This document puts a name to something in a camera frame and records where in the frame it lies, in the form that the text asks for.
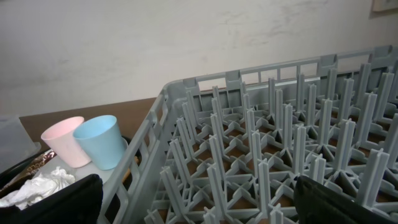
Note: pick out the white tissue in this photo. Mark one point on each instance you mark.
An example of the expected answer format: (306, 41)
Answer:
(38, 188)

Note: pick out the clear plastic bin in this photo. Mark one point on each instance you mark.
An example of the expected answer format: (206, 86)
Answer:
(16, 144)

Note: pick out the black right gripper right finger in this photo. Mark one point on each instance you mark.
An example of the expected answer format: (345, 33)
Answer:
(316, 203)

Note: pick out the grey plastic dishwasher rack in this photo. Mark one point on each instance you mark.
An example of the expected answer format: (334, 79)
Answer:
(228, 147)

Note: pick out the round black tray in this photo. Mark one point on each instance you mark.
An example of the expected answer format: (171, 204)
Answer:
(43, 162)

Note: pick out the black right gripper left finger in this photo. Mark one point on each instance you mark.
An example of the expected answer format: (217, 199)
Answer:
(78, 203)

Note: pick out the brown snack wrapper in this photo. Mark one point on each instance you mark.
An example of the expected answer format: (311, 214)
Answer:
(15, 178)

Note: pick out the blue plastic cup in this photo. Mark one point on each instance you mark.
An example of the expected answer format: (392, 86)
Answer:
(101, 139)

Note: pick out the pink plastic cup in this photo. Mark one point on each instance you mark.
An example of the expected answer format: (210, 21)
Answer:
(59, 137)

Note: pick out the light grey plate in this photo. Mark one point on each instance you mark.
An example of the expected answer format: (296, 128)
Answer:
(78, 173)

